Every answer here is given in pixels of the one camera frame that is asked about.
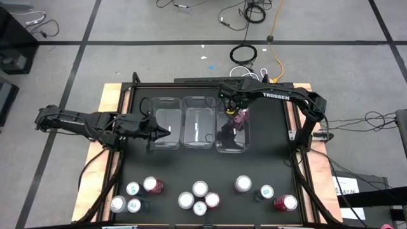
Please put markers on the black desk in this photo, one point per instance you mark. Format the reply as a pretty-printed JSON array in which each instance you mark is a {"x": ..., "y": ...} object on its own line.
[{"x": 12, "y": 38}]

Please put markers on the blue slim energy drink can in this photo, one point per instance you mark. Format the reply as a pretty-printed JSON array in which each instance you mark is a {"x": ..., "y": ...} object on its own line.
[
  {"x": 200, "y": 208},
  {"x": 267, "y": 191},
  {"x": 133, "y": 188},
  {"x": 134, "y": 205}
]

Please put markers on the red cola can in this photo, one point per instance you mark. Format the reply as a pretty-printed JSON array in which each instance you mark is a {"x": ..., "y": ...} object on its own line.
[
  {"x": 150, "y": 184},
  {"x": 241, "y": 117},
  {"x": 290, "y": 202},
  {"x": 212, "y": 199}
]

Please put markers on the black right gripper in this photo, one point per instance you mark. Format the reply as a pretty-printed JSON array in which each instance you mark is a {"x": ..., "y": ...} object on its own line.
[{"x": 233, "y": 93}]

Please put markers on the black metal table frame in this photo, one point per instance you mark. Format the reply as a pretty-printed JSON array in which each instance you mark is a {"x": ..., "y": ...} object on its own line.
[{"x": 206, "y": 85}]

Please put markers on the black cabinet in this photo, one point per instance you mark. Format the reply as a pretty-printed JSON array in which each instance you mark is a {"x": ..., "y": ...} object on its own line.
[{"x": 372, "y": 181}]

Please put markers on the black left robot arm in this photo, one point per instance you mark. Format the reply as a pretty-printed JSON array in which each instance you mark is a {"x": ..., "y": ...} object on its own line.
[{"x": 95, "y": 124}]

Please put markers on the black box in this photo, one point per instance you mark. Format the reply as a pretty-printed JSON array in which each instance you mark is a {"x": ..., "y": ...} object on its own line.
[{"x": 6, "y": 101}]

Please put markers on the white paper label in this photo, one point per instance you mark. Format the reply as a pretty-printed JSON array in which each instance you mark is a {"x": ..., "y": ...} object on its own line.
[
  {"x": 354, "y": 213},
  {"x": 345, "y": 184}
]

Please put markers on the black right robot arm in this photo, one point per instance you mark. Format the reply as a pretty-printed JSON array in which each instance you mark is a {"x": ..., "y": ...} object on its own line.
[{"x": 276, "y": 95}]

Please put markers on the black beam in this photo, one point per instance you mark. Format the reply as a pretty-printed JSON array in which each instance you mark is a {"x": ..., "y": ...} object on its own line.
[{"x": 381, "y": 195}]

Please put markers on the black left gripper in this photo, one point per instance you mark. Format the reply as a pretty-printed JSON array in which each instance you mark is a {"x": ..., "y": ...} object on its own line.
[{"x": 143, "y": 136}]

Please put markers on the clear plastic bin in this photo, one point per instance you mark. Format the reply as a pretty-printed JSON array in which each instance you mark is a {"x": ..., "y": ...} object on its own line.
[
  {"x": 233, "y": 144},
  {"x": 197, "y": 127},
  {"x": 167, "y": 140}
]

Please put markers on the pink object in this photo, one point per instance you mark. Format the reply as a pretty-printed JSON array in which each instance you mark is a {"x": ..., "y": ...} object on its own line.
[{"x": 387, "y": 226}]

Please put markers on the silver mounting bracket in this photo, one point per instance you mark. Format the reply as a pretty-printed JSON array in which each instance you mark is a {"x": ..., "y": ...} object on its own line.
[{"x": 292, "y": 135}]

